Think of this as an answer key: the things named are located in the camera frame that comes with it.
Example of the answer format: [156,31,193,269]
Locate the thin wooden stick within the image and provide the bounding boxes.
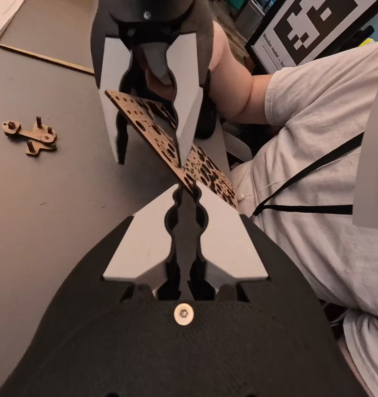
[0,43,95,75]

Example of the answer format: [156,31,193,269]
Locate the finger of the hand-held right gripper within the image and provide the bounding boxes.
[166,32,204,167]
[97,35,134,165]

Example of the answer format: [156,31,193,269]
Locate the thin white cord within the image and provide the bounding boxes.
[237,151,361,200]

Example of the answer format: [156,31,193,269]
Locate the person's right forearm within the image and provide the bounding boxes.
[208,22,278,127]

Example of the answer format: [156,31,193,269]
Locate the black framed marker sign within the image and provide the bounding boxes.
[244,0,378,75]

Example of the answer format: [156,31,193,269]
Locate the black lanyard strap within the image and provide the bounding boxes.
[252,132,364,218]

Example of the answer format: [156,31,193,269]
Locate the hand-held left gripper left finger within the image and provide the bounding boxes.
[103,183,182,297]

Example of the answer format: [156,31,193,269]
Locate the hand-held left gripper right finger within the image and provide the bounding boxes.
[192,181,269,295]

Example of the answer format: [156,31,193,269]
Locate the large wooden parts sheet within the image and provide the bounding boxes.
[105,89,239,211]

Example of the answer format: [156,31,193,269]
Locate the person's right hand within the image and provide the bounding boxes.
[145,67,178,102]

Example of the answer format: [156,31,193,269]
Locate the small wooden pegged assembly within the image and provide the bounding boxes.
[2,116,58,156]

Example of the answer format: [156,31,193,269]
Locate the person in white shirt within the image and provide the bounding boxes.
[228,40,378,397]

